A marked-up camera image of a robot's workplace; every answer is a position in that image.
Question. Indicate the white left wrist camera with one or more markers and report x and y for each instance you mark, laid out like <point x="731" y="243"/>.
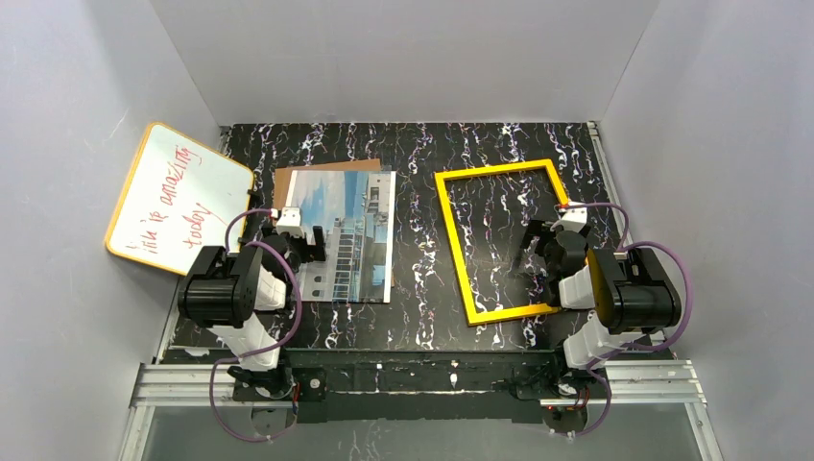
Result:
<point x="289" y="221"/>

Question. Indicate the whiteboard with red writing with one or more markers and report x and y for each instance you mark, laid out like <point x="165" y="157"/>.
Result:
<point x="179" y="196"/>

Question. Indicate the yellow wooden picture frame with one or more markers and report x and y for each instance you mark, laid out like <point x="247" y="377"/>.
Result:
<point x="475" y="317"/>

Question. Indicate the aluminium rail base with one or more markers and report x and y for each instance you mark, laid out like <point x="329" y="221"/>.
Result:
<point x="631" y="382"/>

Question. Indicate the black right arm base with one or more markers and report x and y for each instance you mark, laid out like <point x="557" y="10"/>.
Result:
<point x="571" y="389"/>

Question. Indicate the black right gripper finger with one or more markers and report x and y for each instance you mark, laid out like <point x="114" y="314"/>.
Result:
<point x="540" y="289"/>
<point x="535" y="230"/>

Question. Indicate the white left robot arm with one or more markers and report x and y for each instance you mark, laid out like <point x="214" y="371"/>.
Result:
<point x="223" y="292"/>

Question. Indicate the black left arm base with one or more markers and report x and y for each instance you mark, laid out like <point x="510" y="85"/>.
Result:
<point x="282" y="383"/>

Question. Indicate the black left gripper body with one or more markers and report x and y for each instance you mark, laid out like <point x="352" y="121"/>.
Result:
<point x="304" y="246"/>

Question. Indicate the brown cardboard backing board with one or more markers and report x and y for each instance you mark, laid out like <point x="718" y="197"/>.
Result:
<point x="283" y="176"/>

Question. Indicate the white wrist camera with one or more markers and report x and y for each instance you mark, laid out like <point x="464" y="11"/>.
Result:
<point x="289" y="221"/>
<point x="571" y="217"/>

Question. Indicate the building photo print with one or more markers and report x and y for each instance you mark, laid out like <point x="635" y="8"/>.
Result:
<point x="356" y="210"/>

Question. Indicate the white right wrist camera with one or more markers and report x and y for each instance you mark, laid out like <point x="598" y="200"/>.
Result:
<point x="571" y="217"/>

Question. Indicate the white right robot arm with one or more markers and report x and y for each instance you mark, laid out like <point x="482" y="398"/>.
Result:
<point x="627" y="294"/>

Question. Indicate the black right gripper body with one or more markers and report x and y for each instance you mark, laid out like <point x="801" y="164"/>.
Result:
<point x="546" y="238"/>

